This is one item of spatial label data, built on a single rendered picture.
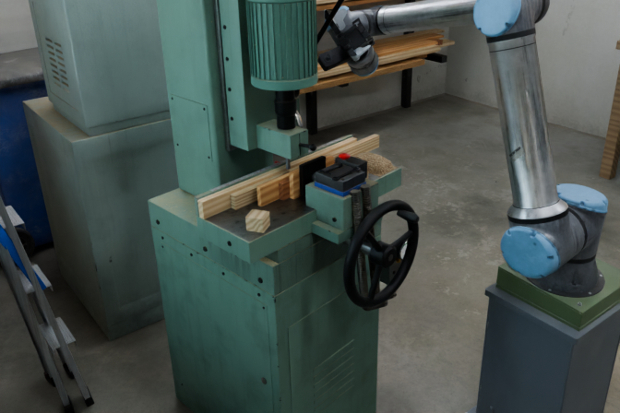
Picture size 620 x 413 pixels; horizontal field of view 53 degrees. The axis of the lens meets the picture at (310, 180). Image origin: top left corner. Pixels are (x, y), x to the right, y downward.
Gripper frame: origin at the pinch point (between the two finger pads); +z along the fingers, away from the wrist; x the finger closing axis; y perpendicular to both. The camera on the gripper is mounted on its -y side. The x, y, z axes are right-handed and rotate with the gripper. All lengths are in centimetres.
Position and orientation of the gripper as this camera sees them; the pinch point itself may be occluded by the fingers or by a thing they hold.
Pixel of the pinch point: (338, 33)
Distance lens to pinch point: 166.7
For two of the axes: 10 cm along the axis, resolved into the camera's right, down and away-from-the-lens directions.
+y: 8.2, -5.6, -1.6
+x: 5.3, 8.3, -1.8
